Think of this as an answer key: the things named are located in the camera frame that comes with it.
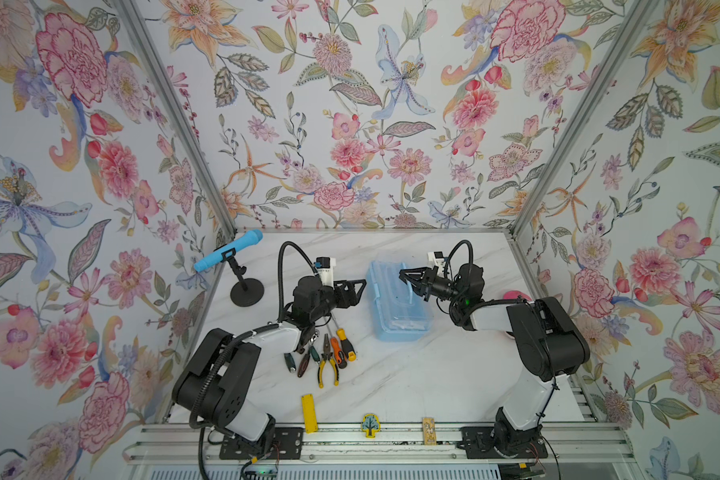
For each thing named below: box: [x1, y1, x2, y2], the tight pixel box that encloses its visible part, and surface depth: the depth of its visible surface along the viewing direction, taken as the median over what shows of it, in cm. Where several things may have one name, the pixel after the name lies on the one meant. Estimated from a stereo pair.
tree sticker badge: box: [361, 413, 381, 438], surface depth 78 cm
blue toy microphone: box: [194, 229, 263, 272], surface depth 88 cm
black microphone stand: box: [221, 248, 264, 307], surface depth 103 cm
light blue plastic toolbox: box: [367, 260, 434, 342], surface depth 88 cm
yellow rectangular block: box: [301, 394, 318, 434], surface depth 80 cm
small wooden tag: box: [423, 417, 437, 446], surface depth 77 cm
